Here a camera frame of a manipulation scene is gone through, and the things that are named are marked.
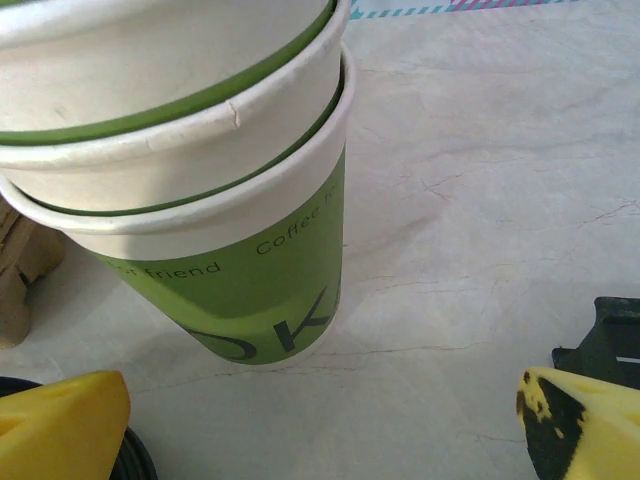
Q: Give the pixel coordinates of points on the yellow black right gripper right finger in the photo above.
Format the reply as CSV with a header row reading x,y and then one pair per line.
x,y
600,435

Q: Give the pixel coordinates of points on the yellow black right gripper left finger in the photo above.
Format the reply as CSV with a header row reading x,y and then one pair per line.
x,y
60,430

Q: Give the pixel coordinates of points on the pulp cup carriers stack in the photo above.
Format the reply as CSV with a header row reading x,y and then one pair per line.
x,y
25,280

